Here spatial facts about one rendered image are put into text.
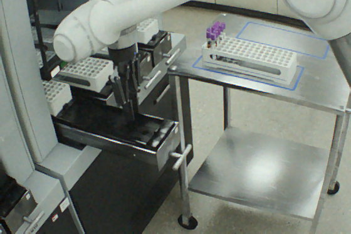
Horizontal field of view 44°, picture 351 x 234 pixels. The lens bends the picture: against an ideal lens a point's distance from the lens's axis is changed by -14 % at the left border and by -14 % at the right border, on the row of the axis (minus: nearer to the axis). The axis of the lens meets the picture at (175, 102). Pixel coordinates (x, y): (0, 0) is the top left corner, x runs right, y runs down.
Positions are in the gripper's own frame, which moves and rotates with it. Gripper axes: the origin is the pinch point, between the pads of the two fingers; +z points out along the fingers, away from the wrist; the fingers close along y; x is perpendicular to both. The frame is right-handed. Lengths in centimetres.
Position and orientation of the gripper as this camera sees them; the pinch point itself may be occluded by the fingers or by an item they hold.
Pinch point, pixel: (130, 106)
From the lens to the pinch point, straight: 136.2
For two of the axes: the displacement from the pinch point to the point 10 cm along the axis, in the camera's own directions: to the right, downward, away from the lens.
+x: 9.0, 2.0, -3.9
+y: -4.3, 5.6, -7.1
